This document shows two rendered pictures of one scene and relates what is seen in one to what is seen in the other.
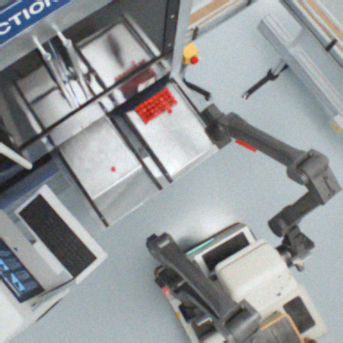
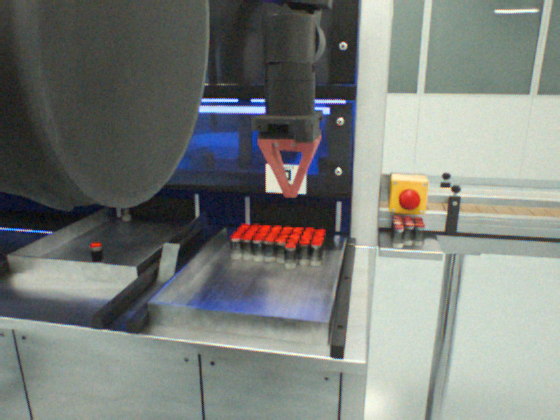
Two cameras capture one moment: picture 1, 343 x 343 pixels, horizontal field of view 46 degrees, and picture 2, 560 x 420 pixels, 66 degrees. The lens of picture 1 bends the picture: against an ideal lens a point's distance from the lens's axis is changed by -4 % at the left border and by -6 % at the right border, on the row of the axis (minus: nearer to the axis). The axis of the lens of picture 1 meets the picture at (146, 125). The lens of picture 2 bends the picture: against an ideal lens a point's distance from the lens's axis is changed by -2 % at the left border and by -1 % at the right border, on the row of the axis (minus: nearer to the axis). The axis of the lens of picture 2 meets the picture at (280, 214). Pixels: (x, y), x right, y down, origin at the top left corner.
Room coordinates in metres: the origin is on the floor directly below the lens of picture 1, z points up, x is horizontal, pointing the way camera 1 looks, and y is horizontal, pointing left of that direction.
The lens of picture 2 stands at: (0.03, -0.64, 1.22)
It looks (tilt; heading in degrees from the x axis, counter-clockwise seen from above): 17 degrees down; 47
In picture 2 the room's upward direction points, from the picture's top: straight up
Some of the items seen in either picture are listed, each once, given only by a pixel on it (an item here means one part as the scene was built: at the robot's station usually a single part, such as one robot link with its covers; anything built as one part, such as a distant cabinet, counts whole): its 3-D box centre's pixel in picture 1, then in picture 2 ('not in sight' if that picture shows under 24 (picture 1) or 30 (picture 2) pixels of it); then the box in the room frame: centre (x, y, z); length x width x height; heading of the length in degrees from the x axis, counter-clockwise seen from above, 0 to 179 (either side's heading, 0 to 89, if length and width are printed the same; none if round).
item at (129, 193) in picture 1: (136, 144); (183, 269); (0.43, 0.05, 0.87); 0.70 x 0.48 x 0.02; 125
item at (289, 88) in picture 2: (219, 133); (289, 97); (0.39, -0.28, 1.20); 0.10 x 0.07 x 0.07; 34
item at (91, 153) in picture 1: (95, 151); (121, 237); (0.38, 0.23, 0.90); 0.34 x 0.26 x 0.04; 35
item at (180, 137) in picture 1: (171, 128); (264, 272); (0.49, -0.11, 0.90); 0.34 x 0.26 x 0.04; 35
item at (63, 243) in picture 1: (56, 235); not in sight; (0.00, 0.40, 0.82); 0.40 x 0.14 x 0.02; 44
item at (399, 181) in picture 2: (188, 52); (407, 193); (0.82, -0.18, 1.00); 0.08 x 0.07 x 0.07; 35
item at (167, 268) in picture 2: (149, 162); (155, 274); (0.34, -0.02, 0.91); 0.14 x 0.03 x 0.06; 35
